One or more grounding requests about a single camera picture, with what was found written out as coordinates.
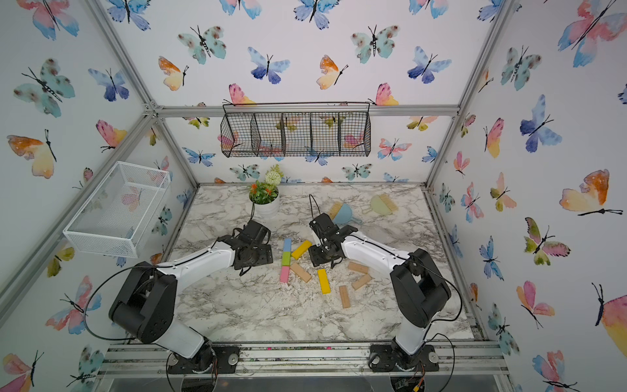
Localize green block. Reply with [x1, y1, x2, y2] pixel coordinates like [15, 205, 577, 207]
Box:
[282, 252, 292, 267]

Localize blue block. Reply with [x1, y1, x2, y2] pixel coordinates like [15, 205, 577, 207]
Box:
[282, 238, 292, 253]

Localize yellow block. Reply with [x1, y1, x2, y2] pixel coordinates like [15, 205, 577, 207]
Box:
[292, 240, 313, 260]
[317, 269, 331, 295]

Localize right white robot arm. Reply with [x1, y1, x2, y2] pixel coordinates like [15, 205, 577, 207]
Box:
[309, 213, 452, 372]

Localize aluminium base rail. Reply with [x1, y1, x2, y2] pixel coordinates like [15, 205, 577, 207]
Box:
[99, 341, 509, 378]

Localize white pot with plant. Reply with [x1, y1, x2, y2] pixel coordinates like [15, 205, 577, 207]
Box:
[249, 164, 284, 220]

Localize white mesh wall basket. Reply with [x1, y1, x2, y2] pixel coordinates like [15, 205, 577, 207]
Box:
[63, 161, 171, 258]

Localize wooden block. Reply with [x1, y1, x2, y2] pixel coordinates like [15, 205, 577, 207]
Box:
[339, 285, 351, 309]
[348, 261, 369, 274]
[290, 263, 312, 283]
[351, 274, 372, 291]

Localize pink block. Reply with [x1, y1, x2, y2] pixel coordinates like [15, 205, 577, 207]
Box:
[279, 266, 291, 284]

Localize black wire wall basket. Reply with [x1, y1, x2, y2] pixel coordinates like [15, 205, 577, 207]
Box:
[219, 101, 372, 158]

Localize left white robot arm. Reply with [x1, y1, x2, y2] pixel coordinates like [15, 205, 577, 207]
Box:
[109, 220, 273, 373]

